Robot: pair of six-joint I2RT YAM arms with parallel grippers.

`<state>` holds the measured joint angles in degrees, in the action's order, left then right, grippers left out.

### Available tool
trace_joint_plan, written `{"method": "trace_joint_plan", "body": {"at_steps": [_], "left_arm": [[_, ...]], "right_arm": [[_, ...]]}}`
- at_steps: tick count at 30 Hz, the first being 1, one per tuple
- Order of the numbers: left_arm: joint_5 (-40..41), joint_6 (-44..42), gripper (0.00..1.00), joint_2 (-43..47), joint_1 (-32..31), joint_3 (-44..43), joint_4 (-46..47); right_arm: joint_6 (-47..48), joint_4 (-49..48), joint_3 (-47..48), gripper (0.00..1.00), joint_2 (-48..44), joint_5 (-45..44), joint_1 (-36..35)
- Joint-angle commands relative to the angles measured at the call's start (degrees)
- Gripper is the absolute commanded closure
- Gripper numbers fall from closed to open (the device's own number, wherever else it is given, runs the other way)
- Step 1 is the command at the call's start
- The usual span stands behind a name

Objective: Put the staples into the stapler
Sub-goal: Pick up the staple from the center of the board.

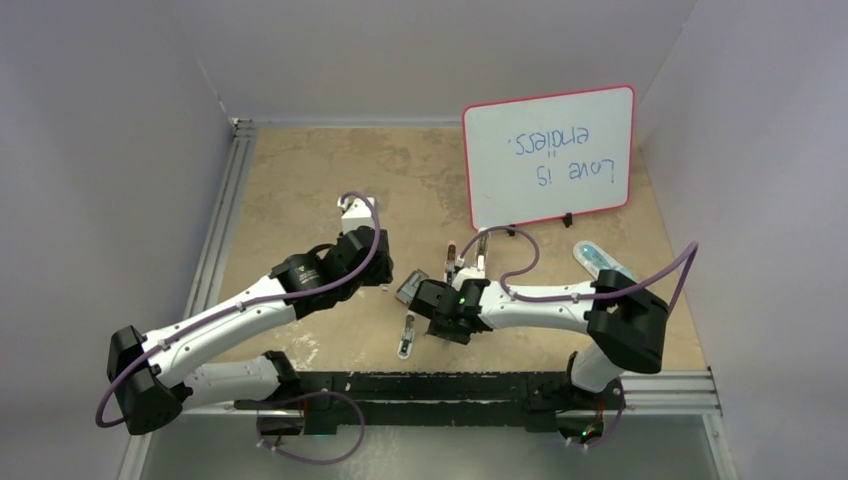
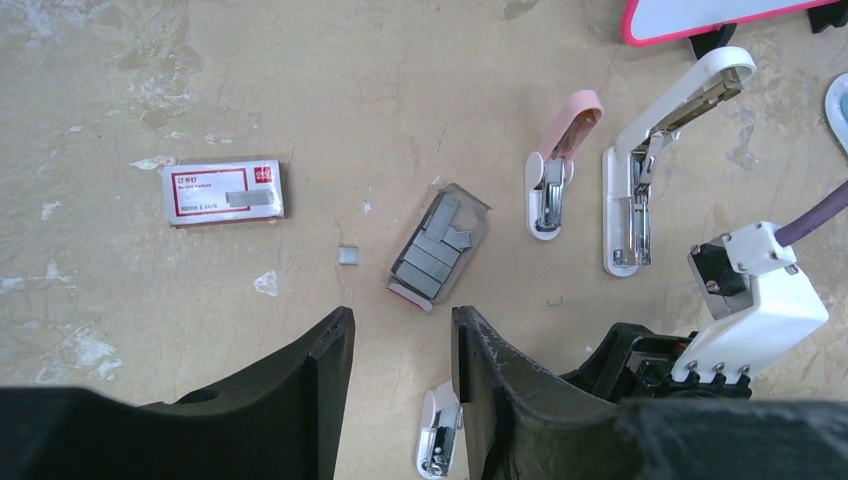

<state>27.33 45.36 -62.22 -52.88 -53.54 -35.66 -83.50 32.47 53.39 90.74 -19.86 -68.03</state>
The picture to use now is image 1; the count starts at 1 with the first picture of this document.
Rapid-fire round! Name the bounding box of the aluminium frame rail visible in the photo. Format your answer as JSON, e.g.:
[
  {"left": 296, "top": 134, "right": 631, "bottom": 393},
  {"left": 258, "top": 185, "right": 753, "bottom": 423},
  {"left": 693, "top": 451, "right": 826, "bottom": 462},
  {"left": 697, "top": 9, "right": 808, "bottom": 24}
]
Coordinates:
[{"left": 183, "top": 119, "right": 260, "bottom": 318}]

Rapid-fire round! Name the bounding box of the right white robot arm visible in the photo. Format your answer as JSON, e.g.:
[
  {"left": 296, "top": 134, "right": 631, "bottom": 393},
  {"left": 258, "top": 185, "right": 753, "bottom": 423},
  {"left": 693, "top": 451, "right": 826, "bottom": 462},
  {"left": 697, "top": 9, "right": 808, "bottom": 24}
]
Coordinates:
[{"left": 409, "top": 270, "right": 670, "bottom": 407}]

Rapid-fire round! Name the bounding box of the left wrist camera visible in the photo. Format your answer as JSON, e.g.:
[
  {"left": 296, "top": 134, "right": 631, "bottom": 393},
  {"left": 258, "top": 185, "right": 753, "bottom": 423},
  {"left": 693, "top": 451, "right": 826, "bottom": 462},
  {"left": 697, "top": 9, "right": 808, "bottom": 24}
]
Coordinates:
[{"left": 337, "top": 196, "right": 379, "bottom": 235}]

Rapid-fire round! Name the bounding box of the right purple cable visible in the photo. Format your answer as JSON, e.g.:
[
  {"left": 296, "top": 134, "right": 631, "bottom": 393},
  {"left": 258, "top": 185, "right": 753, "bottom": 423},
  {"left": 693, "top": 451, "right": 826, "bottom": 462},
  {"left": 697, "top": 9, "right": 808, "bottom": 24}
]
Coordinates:
[{"left": 455, "top": 225, "right": 700, "bottom": 452}]

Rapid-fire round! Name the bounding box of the pink and white stapler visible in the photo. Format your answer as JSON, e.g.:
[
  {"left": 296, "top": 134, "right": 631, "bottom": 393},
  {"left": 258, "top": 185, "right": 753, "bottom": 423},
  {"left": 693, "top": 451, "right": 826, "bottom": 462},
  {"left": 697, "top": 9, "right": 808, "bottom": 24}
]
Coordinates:
[{"left": 444, "top": 241, "right": 457, "bottom": 284}]

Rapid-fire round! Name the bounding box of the blue patterned oval case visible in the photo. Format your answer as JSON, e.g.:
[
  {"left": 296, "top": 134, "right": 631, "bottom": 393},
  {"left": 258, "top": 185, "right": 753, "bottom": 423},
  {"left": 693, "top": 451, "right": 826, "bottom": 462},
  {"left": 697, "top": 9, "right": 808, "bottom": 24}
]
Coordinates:
[{"left": 572, "top": 240, "right": 634, "bottom": 280}]

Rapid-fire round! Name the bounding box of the purple cable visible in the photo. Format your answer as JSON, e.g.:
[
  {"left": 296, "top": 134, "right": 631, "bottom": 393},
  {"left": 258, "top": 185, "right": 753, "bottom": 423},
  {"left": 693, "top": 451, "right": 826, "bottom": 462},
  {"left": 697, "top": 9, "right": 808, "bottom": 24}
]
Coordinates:
[
  {"left": 455, "top": 225, "right": 700, "bottom": 452},
  {"left": 94, "top": 191, "right": 382, "bottom": 429}
]

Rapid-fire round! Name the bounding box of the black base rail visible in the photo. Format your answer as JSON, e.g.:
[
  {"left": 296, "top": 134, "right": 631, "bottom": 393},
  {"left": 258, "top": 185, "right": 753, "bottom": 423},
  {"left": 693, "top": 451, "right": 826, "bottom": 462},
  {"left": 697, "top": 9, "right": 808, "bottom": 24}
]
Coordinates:
[{"left": 234, "top": 371, "right": 625, "bottom": 436}]

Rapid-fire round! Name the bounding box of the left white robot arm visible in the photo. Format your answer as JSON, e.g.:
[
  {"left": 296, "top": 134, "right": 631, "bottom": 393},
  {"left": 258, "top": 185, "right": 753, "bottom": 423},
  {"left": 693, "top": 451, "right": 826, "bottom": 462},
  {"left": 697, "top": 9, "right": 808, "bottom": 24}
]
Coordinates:
[{"left": 106, "top": 226, "right": 393, "bottom": 435}]

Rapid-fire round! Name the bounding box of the red-framed whiteboard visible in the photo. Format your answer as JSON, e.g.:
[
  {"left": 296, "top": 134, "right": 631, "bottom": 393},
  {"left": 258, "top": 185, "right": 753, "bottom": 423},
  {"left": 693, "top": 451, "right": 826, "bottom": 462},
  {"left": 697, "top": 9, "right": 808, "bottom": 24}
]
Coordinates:
[{"left": 461, "top": 85, "right": 636, "bottom": 230}]

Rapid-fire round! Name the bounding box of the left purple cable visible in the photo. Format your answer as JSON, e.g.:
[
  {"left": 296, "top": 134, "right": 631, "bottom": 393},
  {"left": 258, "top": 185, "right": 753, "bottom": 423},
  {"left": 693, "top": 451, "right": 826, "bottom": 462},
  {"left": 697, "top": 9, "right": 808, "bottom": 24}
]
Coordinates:
[{"left": 94, "top": 191, "right": 382, "bottom": 429}]

